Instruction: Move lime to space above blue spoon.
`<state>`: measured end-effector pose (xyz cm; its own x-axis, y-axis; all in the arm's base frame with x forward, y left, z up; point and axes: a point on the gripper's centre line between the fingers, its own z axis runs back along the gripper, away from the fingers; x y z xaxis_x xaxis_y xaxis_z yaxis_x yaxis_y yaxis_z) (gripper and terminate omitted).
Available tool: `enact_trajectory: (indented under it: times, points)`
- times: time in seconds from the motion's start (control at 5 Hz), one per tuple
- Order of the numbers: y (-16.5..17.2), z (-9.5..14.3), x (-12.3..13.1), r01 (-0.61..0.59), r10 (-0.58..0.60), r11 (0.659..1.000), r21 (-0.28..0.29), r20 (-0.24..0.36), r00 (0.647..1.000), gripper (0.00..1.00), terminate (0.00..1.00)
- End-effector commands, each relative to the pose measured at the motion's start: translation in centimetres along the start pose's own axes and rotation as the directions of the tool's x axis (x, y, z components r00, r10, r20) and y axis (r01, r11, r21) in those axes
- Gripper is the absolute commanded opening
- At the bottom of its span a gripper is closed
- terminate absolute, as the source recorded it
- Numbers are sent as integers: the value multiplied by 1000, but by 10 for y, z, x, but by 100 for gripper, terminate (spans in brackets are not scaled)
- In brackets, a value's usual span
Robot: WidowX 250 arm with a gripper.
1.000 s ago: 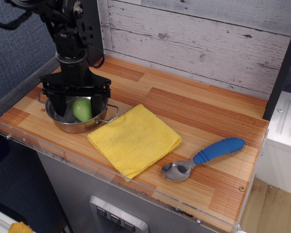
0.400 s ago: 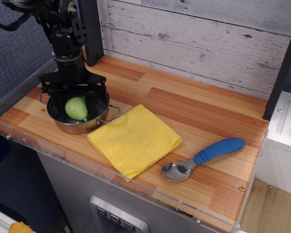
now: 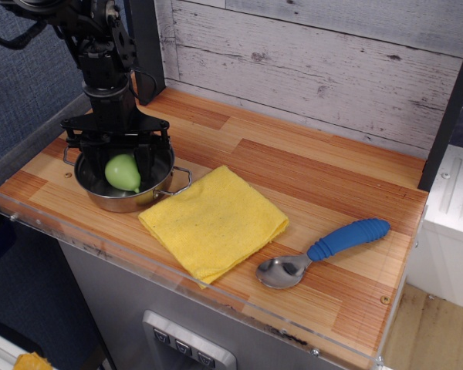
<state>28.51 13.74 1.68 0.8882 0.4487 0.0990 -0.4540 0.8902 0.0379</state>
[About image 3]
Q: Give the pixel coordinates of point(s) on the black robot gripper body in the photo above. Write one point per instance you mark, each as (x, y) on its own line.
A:
(117, 126)

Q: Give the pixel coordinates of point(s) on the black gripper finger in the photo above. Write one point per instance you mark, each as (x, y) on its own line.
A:
(144, 156)
(97, 157)

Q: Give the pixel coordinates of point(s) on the green pear-shaped toy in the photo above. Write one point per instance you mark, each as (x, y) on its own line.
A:
(122, 173)

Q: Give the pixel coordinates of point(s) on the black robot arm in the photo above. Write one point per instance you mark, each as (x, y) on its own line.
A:
(105, 54)

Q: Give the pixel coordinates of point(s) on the stainless steel pot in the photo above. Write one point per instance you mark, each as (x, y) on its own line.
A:
(167, 179)

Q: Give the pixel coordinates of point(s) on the clear acrylic table guard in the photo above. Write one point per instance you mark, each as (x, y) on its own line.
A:
(340, 313)

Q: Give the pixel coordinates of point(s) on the yellow folded cloth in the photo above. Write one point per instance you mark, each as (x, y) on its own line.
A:
(217, 223)

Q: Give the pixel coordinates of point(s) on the silver dispenser button panel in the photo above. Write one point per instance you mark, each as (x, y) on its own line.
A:
(173, 346)

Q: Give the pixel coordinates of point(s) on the white cabinet with metal top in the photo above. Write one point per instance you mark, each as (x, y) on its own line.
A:
(436, 262)

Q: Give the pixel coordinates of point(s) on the black vertical post left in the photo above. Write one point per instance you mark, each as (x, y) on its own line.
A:
(143, 27)

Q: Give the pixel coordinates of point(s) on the black vertical post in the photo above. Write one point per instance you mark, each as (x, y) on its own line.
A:
(143, 27)
(444, 134)

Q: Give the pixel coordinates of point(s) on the blue-handled metal spoon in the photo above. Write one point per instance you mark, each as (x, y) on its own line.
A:
(287, 271)

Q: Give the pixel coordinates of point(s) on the black vertical post right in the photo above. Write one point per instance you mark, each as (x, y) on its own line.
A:
(444, 134)

